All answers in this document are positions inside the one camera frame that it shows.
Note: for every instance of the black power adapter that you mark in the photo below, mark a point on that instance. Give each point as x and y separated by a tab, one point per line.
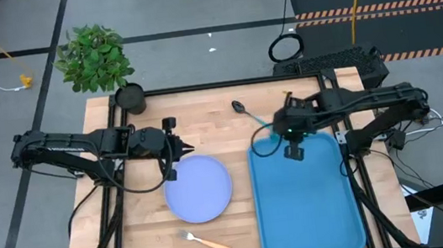
397	140

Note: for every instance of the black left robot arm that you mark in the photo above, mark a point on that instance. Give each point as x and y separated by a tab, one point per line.
59	146

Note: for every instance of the lilac round plate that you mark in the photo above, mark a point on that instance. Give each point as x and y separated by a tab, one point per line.
197	188

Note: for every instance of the black perforated crate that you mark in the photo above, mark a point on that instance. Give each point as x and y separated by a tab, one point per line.
324	60

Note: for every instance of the black aluminium table frame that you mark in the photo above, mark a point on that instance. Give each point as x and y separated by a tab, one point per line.
221	84

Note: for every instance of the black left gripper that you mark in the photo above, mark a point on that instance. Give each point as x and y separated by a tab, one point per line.
147	143

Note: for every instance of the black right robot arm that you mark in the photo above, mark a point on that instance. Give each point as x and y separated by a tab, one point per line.
370	95

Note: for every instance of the white printed sheet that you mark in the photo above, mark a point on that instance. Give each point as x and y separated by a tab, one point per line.
422	222

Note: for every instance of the blue plastic tray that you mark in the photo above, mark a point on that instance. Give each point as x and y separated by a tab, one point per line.
308	206

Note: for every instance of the black plant pot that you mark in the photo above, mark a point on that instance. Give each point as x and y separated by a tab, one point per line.
130	99

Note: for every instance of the white paper scrap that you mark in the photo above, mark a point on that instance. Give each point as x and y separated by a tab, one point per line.
212	49
209	35

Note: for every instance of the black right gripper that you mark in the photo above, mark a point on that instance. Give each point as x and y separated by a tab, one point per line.
295	119

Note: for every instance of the green leafy plant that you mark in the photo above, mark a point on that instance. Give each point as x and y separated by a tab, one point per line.
93	59

